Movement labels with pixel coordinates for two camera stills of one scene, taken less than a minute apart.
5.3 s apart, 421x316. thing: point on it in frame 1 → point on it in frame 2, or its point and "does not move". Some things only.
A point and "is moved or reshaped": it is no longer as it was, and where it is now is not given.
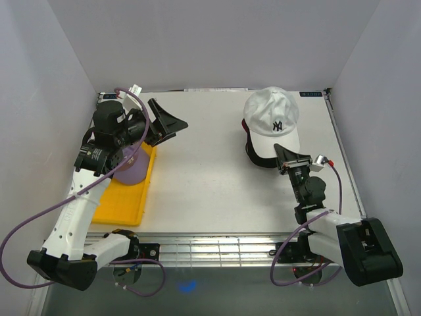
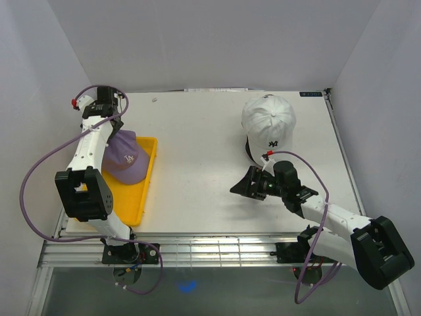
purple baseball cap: (135, 170) does not move
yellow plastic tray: (122, 204) does not move
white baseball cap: (271, 115) is moved or reshaped
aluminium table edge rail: (217, 249) does not move
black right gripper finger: (283, 155) → (244, 187)
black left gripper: (158, 133) → (116, 130)
